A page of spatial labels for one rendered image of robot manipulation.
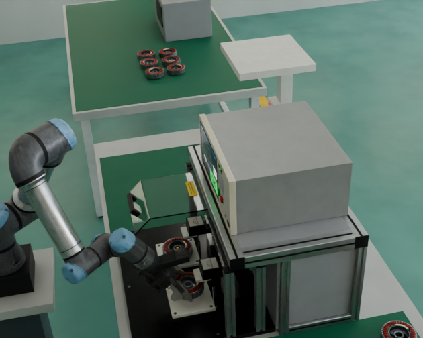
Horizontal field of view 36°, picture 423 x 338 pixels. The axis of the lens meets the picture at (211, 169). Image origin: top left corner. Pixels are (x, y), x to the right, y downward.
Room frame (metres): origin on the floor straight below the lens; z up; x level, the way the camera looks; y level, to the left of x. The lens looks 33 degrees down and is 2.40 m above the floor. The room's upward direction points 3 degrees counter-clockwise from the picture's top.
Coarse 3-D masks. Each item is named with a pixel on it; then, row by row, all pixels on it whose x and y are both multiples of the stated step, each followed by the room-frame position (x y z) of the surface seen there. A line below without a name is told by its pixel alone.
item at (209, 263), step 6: (204, 258) 1.70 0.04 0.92; (210, 258) 1.70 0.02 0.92; (216, 258) 1.70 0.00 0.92; (204, 264) 1.67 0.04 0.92; (210, 264) 1.67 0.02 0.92; (216, 264) 1.67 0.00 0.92; (198, 270) 1.68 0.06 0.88; (204, 270) 1.64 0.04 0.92; (210, 270) 1.64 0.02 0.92; (216, 270) 1.64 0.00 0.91; (222, 270) 1.66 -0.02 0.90; (240, 270) 1.66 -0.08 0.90; (198, 276) 1.65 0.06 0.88; (204, 276) 1.63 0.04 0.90; (210, 276) 1.64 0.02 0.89; (216, 276) 1.64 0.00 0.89; (222, 276) 1.65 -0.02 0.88
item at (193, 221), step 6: (198, 216) 1.94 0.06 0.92; (186, 222) 1.93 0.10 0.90; (192, 222) 1.90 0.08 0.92; (198, 222) 1.90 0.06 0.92; (204, 222) 1.90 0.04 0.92; (186, 228) 1.92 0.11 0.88; (192, 228) 1.88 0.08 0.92; (198, 228) 1.88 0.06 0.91; (204, 228) 1.88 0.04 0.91; (186, 234) 1.89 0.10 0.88; (192, 234) 1.87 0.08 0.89; (198, 234) 1.88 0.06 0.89
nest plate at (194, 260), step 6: (192, 240) 1.97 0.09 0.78; (156, 246) 1.94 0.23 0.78; (192, 246) 1.93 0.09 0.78; (162, 252) 1.90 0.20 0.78; (192, 258) 1.86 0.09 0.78; (198, 258) 1.86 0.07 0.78; (180, 264) 1.83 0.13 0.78; (186, 264) 1.83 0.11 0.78; (192, 264) 1.83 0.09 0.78; (198, 264) 1.83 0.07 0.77
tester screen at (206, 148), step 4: (204, 132) 1.93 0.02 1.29; (204, 136) 1.93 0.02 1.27; (204, 140) 1.93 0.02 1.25; (204, 144) 1.94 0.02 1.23; (208, 144) 1.87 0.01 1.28; (204, 148) 1.94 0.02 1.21; (208, 148) 1.87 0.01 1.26; (204, 152) 1.95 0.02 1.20; (208, 152) 1.87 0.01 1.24; (212, 152) 1.80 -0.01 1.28; (208, 156) 1.88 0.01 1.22; (212, 156) 1.81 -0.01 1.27; (208, 160) 1.88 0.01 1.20; (212, 160) 1.81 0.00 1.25; (208, 164) 1.88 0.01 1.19; (208, 168) 1.89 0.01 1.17; (212, 172) 1.82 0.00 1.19; (216, 172) 1.75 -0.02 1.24; (216, 180) 1.76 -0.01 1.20; (212, 184) 1.83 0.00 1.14
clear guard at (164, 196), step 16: (176, 176) 2.00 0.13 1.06; (192, 176) 1.99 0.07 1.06; (144, 192) 1.90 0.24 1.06; (160, 192) 1.90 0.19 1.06; (176, 192) 1.89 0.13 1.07; (144, 208) 1.82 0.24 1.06; (160, 208) 1.81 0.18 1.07; (176, 208) 1.80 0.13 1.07; (192, 208) 1.80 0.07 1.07; (144, 224) 1.75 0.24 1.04
